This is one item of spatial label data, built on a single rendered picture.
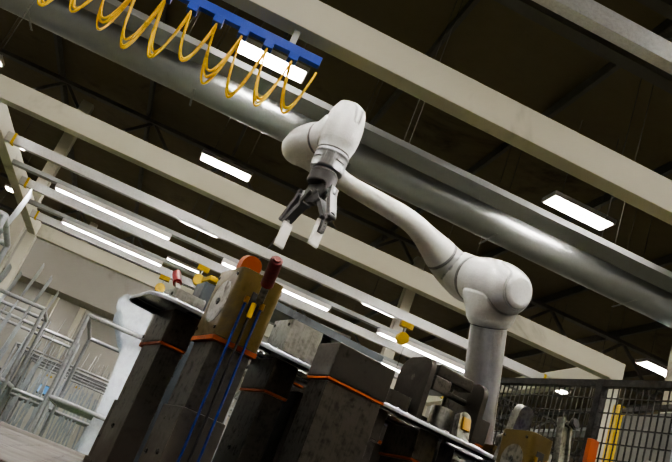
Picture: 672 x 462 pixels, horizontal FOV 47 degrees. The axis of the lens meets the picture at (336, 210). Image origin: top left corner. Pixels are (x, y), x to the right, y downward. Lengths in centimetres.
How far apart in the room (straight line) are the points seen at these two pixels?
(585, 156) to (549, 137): 27
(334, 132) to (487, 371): 75
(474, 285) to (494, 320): 11
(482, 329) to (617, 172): 320
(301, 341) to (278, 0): 331
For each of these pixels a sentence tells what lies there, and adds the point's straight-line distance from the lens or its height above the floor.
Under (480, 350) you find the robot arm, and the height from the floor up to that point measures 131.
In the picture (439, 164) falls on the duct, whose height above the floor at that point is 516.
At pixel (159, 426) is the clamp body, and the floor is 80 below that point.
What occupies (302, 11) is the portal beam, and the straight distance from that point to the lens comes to 472.
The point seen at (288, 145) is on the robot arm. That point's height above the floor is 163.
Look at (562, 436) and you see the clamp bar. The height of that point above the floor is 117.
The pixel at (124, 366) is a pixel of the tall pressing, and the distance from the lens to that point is 792.
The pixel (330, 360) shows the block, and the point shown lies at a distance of 132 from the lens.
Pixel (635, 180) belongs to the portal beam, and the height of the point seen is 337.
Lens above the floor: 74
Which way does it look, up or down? 22 degrees up
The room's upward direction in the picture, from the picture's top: 22 degrees clockwise
